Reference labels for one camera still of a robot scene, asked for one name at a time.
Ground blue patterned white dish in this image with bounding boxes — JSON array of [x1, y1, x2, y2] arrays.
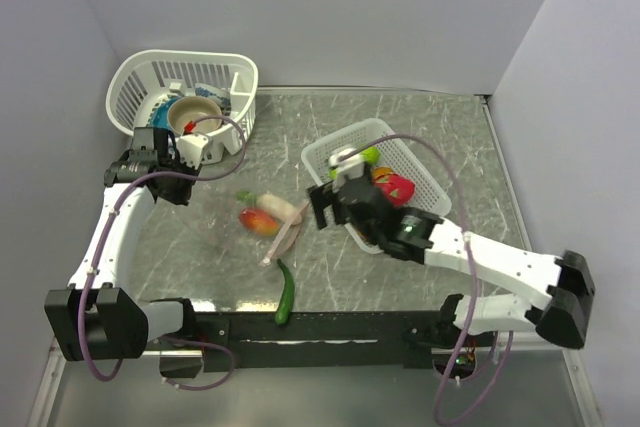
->
[[194, 83, 232, 116]]

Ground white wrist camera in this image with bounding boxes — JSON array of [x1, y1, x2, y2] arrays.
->
[[328, 147, 367, 192], [177, 133, 211, 168]]

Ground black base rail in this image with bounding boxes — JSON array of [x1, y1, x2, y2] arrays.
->
[[138, 310, 491, 373]]

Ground beige bowl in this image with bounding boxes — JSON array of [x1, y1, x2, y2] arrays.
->
[[167, 96, 222, 134]]

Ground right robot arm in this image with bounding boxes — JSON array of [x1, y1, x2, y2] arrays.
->
[[307, 177, 596, 350]]

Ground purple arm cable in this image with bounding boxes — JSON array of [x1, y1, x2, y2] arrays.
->
[[78, 114, 248, 392], [344, 133, 514, 426]]

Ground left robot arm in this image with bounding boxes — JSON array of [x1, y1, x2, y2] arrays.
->
[[44, 127, 210, 361]]

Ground white fake radish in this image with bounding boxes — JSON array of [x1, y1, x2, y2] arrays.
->
[[236, 190, 302, 225]]

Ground red fake strawberry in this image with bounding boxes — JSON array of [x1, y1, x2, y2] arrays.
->
[[372, 171, 415, 207]]

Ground white slatted round basket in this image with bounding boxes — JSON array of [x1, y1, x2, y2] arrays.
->
[[105, 50, 259, 164]]

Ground green fake chili pepper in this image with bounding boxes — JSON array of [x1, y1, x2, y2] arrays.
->
[[274, 259, 295, 326]]

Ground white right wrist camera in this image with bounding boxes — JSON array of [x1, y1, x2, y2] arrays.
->
[[328, 147, 367, 192]]

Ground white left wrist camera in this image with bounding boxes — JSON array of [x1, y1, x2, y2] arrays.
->
[[177, 133, 211, 168]]

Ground clear zip top bag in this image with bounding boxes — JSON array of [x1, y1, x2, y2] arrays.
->
[[194, 181, 311, 268]]

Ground red yellow fake mango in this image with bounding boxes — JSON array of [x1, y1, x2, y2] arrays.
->
[[238, 208, 280, 237]]

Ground white perforated rectangular basket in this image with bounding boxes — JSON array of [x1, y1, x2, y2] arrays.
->
[[300, 118, 452, 254]]

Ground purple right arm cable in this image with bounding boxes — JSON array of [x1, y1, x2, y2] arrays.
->
[[344, 133, 514, 426]]

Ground brown fake food piece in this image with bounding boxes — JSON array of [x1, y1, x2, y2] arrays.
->
[[372, 167, 393, 178]]

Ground blue plate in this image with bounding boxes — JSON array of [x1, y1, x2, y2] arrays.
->
[[149, 102, 171, 130]]

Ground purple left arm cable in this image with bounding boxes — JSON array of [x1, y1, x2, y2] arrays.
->
[[78, 114, 248, 392]]

